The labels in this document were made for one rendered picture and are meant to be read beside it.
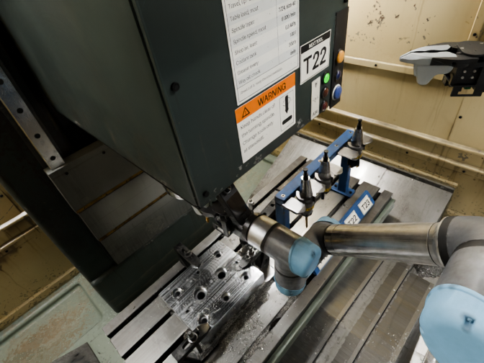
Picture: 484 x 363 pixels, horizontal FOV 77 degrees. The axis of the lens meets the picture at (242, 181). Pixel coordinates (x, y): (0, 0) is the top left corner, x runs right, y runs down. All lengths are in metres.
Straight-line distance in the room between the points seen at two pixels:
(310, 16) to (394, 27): 0.87
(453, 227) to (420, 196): 1.08
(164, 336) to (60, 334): 0.72
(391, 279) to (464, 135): 0.65
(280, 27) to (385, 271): 1.16
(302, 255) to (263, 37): 0.40
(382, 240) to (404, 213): 0.97
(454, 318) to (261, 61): 0.42
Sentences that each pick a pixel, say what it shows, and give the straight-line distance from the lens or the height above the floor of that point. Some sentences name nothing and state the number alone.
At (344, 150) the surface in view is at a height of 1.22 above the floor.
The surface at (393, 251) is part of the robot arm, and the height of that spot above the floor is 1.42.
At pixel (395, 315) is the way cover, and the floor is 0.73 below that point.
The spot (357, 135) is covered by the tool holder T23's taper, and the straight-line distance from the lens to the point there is 1.19.
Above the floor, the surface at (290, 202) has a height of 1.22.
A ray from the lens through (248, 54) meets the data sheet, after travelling 0.48.
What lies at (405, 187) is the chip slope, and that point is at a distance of 1.68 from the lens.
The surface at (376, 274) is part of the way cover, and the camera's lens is 1.45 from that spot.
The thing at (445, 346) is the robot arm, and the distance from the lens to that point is 0.48.
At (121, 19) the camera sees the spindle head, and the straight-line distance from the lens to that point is 0.39.
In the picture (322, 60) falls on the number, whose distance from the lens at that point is 0.65.
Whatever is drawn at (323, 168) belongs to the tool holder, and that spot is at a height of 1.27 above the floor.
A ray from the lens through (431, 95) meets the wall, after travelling 1.48.
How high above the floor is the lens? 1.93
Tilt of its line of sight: 42 degrees down
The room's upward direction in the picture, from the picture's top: 10 degrees counter-clockwise
